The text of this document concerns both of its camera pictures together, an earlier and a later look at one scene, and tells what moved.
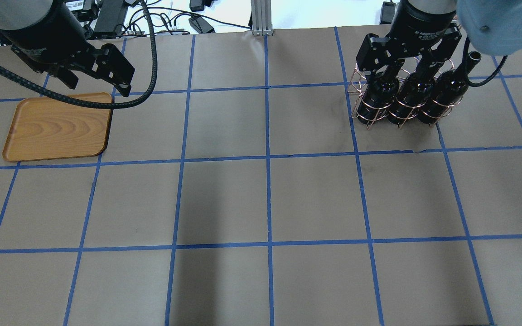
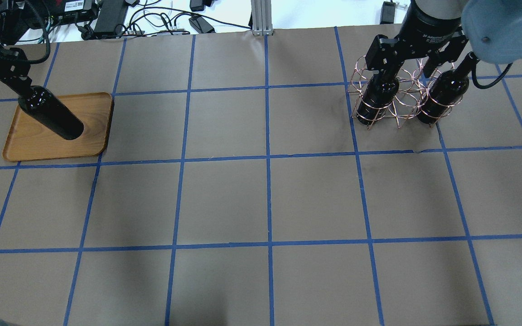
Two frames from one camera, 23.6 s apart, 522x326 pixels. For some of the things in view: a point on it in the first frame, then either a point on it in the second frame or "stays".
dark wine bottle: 376,100 stays
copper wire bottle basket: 416,88 stays
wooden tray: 47,127 stays
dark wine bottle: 413,90 -> 43,105
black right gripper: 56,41 -> 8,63
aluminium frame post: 262,22 stays
